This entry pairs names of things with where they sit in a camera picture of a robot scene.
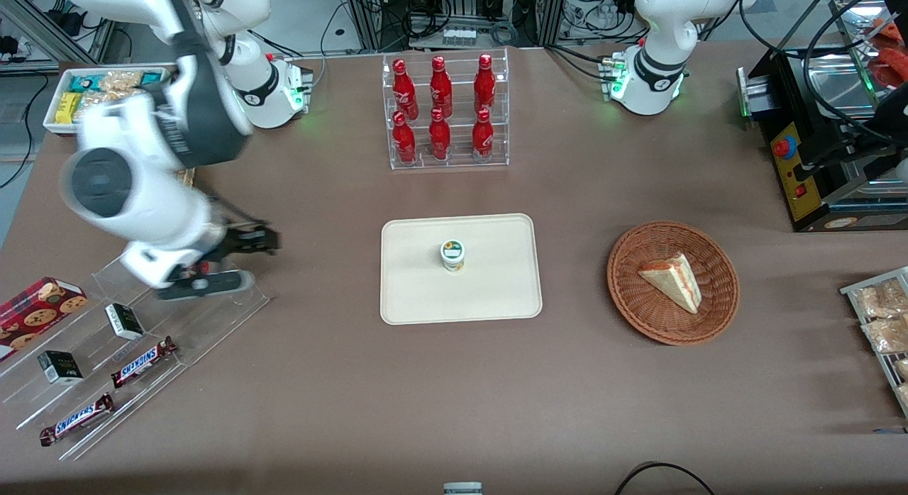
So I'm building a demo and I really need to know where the red cookie box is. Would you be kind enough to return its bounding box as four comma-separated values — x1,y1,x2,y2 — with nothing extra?
0,277,89,361

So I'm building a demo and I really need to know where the Snickers chocolate bar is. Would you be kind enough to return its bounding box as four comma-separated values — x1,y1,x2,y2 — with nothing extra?
39,393,115,447
111,336,178,389

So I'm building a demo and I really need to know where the grey wrist camera bar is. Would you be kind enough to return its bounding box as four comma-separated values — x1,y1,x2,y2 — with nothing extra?
156,269,255,301

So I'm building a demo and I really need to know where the white snack bin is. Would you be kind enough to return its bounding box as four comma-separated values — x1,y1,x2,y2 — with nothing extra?
43,67,175,136

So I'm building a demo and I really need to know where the black machine with red button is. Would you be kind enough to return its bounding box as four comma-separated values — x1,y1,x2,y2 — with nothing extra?
736,45,908,233

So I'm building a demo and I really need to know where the clear acrylic stepped display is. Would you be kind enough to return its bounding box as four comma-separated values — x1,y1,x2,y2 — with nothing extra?
0,254,270,462

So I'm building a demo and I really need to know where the wrapped triangle sandwich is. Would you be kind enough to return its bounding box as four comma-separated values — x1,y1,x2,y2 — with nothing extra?
638,252,703,315

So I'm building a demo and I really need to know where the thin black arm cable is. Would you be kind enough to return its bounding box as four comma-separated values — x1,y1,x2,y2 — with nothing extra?
193,183,269,228

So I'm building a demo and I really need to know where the brown round wicker basket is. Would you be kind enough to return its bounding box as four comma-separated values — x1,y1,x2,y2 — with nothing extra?
607,221,741,347

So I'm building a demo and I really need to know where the tray of packaged crackers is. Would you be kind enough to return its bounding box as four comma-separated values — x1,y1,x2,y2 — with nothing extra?
840,267,908,418

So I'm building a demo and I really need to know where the clear acrylic bottle rack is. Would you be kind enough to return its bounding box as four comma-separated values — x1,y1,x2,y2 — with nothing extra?
382,48,510,171

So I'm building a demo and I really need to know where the clear bag of snacks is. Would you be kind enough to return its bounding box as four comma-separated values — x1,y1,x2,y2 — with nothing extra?
853,278,908,320
861,316,908,355

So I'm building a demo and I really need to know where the small black box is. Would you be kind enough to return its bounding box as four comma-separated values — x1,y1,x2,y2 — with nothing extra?
37,350,84,386
105,304,145,341

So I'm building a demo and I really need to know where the black looped cable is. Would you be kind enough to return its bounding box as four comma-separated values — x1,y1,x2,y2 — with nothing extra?
614,462,717,495

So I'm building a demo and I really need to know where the green lid yogurt cup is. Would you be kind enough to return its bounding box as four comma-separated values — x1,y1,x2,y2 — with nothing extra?
440,239,467,274

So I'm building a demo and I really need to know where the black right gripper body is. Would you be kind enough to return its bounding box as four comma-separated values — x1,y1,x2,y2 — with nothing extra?
200,224,248,269

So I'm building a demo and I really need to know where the red cola bottle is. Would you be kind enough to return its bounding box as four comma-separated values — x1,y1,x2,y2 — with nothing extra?
392,111,417,165
473,53,497,114
472,109,494,162
429,55,453,118
392,58,419,120
428,108,451,161

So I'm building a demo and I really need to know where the aluminium frame rack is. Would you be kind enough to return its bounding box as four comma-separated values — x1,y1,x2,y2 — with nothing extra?
344,0,568,52

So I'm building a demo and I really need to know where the clear peanut snack bag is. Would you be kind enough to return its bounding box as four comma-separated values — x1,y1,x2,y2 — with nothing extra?
74,71,153,106

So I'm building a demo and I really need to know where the cream plastic tray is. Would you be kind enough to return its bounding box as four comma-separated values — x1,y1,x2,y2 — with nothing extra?
380,213,543,326

